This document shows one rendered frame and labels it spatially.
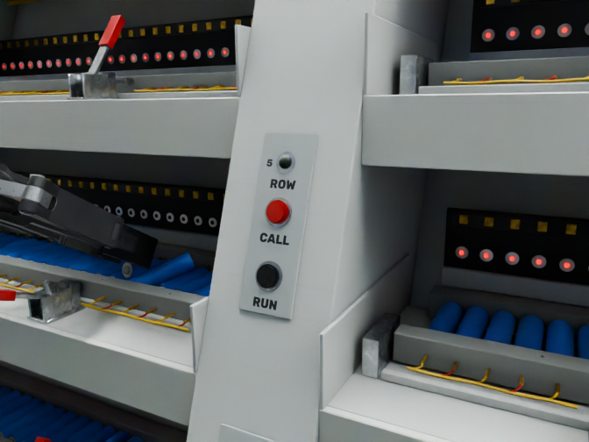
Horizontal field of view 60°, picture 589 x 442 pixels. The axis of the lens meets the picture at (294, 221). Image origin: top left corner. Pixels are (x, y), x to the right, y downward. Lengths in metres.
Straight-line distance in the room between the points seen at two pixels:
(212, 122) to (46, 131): 0.19
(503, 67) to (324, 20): 0.13
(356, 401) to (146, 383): 0.16
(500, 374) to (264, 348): 0.16
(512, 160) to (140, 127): 0.28
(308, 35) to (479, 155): 0.14
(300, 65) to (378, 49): 0.05
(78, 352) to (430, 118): 0.32
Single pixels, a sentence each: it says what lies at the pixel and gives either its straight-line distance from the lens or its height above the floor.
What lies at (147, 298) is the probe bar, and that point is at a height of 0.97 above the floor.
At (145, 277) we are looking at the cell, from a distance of 0.52.
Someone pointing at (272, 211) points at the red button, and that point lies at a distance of 0.34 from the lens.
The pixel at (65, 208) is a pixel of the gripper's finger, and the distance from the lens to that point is 0.39.
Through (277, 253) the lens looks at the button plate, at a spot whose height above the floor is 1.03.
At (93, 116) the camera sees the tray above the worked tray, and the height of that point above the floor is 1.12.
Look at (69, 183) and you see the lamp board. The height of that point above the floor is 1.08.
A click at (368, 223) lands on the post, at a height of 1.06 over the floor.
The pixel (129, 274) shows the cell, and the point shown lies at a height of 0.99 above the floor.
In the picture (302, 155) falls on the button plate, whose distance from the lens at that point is 0.34.
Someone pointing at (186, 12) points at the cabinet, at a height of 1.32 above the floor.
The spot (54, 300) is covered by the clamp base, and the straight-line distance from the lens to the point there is 0.50.
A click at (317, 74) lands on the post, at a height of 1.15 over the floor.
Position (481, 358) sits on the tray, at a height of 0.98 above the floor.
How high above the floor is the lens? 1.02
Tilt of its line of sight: 4 degrees up
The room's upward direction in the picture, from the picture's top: 8 degrees clockwise
